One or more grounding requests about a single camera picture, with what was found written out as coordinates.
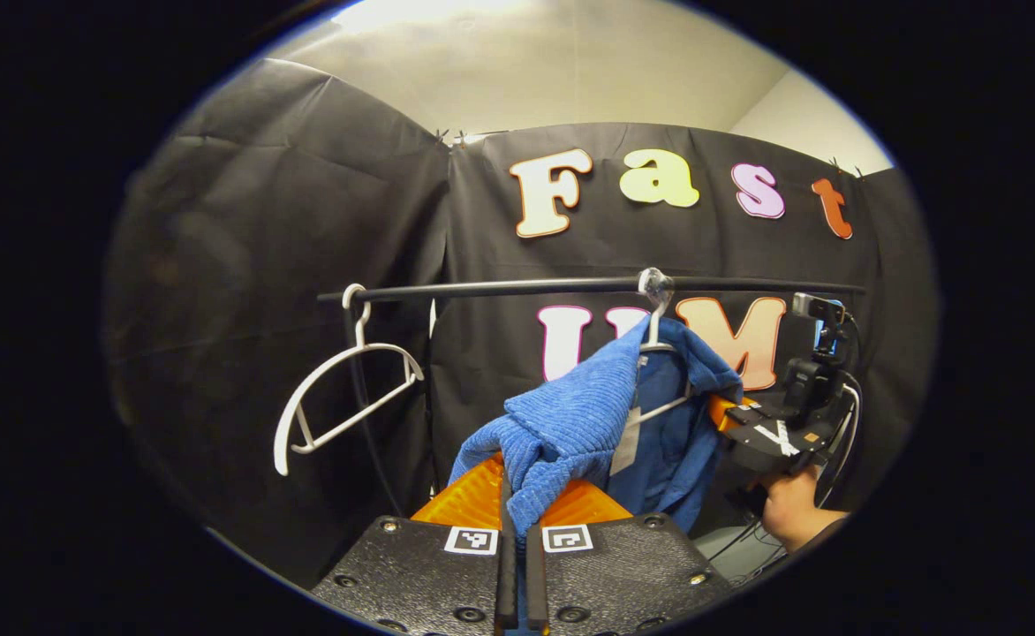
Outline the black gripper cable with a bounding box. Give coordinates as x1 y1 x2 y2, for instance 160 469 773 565
816 309 865 511

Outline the black floor cable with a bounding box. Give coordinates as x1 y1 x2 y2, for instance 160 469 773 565
703 517 790 577

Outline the black backdrop cloth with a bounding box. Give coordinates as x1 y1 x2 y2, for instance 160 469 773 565
102 57 941 593

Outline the clear tape wrap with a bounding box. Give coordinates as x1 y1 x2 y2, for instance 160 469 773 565
638 268 676 306

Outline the blue corduroy jacket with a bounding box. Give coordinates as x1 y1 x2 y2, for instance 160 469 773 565
447 315 745 632

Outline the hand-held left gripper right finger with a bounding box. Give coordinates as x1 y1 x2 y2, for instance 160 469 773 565
525 477 736 636

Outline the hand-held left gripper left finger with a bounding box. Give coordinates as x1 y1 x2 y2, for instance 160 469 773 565
310 452 520 636

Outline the black clothes rail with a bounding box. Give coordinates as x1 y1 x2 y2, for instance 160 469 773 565
317 276 867 522

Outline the white plastic hanger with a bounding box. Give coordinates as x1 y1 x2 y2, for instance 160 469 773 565
273 283 426 478
628 281 695 429

